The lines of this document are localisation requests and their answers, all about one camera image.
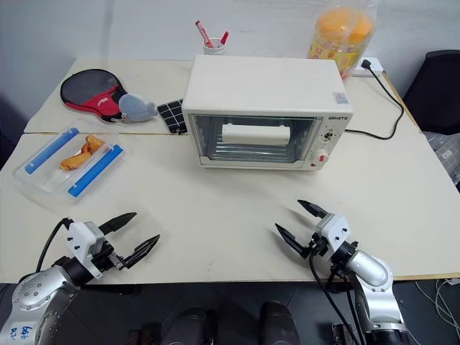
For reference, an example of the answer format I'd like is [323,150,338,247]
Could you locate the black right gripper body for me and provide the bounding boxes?
[303,231,331,258]

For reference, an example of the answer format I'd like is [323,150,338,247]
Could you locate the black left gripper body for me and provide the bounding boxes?
[89,239,126,275]

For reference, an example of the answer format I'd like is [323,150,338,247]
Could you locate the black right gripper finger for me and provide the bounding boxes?
[297,199,328,218]
[275,222,311,258]

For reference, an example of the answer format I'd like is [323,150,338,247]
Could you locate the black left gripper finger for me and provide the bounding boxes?
[98,211,139,236]
[119,234,162,271]

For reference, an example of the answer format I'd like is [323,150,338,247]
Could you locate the orange fried food piece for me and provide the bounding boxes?
[80,134,106,156]
[60,152,91,171]

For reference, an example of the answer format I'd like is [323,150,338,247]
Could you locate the clear container with blue clips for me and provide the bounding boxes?
[11,121,129,207]

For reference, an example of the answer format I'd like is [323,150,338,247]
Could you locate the white toaster oven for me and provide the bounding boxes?
[181,54,354,173]

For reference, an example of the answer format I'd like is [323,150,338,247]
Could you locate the blue container clip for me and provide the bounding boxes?
[24,126,80,174]
[67,144,124,198]

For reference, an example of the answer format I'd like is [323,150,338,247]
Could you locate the dark rounded shape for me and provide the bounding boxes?
[258,300,300,345]
[161,306,217,345]

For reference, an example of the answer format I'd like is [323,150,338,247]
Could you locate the grey plush whale toy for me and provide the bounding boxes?
[118,93,160,124]

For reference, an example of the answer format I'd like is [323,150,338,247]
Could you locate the black grid pot holder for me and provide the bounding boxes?
[157,99,188,135]

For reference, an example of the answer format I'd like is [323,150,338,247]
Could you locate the black red paddle case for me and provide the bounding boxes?
[60,68,125,125]

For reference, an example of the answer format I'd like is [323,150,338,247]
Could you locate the white power strip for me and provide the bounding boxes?
[349,57,385,78]

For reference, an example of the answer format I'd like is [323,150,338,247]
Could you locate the black chair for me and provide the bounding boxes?
[402,50,460,134]

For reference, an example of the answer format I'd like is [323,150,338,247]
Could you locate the yellow snack jar in bag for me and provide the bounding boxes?
[307,2,379,83]

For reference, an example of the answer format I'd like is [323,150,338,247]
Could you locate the white pen cup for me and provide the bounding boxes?
[203,37,227,56]

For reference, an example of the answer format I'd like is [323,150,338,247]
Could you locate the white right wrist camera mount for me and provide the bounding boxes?
[316,213,351,253]

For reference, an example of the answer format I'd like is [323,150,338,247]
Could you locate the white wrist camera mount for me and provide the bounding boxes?
[316,213,351,253]
[65,221,109,280]

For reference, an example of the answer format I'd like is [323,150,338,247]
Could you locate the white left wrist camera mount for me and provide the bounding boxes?
[65,221,109,280]

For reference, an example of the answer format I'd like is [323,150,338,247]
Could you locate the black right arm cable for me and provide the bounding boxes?
[308,247,364,345]

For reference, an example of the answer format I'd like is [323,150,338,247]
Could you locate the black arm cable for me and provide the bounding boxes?
[308,247,364,345]
[35,216,71,275]

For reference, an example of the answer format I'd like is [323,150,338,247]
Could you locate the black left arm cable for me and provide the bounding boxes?
[35,216,71,275]

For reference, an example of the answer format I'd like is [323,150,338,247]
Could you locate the glass oven door white handle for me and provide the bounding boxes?
[188,114,323,161]

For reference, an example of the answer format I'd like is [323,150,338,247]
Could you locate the black power cable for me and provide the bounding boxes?
[344,60,405,141]

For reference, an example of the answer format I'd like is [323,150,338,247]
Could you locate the white floor cables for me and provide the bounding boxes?
[415,275,460,328]

